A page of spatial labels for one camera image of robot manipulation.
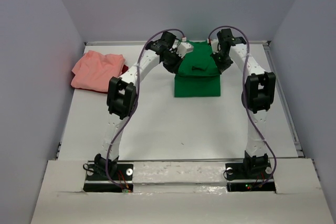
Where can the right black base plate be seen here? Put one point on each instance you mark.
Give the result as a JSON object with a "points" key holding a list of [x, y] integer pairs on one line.
{"points": [[239, 181]]}

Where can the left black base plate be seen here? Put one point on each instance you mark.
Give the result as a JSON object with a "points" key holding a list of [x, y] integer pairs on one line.
{"points": [[96, 180]]}

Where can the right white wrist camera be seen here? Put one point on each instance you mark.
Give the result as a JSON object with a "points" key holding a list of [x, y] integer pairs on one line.
{"points": [[214, 44]]}

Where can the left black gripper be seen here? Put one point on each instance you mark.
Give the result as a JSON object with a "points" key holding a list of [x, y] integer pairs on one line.
{"points": [[175, 67]]}

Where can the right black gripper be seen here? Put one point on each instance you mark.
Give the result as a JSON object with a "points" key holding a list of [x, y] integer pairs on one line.
{"points": [[222, 66]]}

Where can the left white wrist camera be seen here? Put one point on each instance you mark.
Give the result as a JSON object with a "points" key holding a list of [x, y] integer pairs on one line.
{"points": [[184, 48]]}

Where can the green t shirt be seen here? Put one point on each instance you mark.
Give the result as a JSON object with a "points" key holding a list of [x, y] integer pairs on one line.
{"points": [[198, 75]]}

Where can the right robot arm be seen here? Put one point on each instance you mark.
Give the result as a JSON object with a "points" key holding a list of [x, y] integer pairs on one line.
{"points": [[257, 97]]}

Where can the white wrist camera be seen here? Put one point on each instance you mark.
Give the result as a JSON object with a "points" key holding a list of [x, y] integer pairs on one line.
{"points": [[214, 44], [184, 48]]}

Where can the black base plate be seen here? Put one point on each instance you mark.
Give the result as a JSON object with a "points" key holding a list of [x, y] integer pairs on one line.
{"points": [[239, 181], [96, 180]]}

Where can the pink folded t shirt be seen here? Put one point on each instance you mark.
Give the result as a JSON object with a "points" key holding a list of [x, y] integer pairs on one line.
{"points": [[94, 70]]}

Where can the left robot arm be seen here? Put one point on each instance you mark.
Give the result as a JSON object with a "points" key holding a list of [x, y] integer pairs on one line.
{"points": [[123, 95]]}

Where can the dark red folded t shirt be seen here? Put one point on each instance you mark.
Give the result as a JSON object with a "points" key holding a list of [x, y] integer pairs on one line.
{"points": [[124, 69]]}

